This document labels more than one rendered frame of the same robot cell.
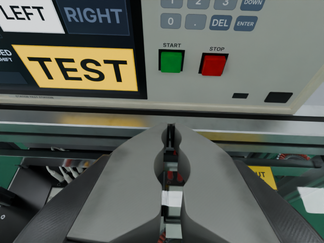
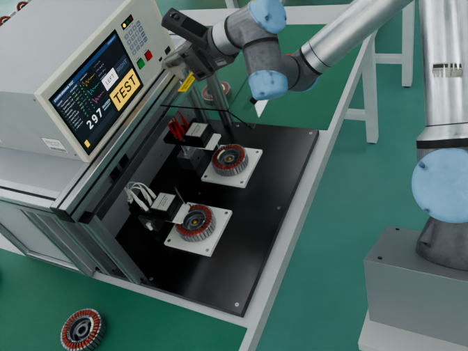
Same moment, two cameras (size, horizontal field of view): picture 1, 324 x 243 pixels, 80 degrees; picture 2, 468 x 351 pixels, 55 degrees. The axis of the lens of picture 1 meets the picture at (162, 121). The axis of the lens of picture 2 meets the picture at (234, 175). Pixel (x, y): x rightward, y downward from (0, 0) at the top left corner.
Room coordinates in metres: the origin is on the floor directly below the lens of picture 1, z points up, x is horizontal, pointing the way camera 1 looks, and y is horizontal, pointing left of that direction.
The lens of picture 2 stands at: (-0.60, 0.75, 1.75)
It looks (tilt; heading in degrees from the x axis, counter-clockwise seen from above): 45 degrees down; 309
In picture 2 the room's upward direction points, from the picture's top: 22 degrees counter-clockwise
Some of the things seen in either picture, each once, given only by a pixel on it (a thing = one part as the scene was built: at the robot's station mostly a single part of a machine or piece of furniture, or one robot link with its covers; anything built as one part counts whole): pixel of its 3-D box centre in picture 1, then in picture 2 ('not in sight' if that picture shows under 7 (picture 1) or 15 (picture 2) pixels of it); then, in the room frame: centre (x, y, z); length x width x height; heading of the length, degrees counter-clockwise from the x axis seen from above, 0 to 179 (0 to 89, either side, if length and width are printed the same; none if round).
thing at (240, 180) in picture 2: not in sight; (232, 165); (0.02, -0.04, 0.78); 0.15 x 0.15 x 0.01; 89
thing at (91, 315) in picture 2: not in sight; (83, 331); (0.20, 0.56, 0.77); 0.11 x 0.11 x 0.04
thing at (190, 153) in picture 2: not in sight; (191, 154); (0.16, -0.04, 0.80); 0.07 x 0.05 x 0.06; 89
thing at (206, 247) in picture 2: not in sight; (198, 228); (0.02, 0.20, 0.78); 0.15 x 0.15 x 0.01; 89
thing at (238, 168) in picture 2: not in sight; (230, 159); (0.02, -0.04, 0.80); 0.11 x 0.11 x 0.04
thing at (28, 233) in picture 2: not in sight; (29, 232); (0.43, 0.40, 0.91); 0.28 x 0.03 x 0.32; 179
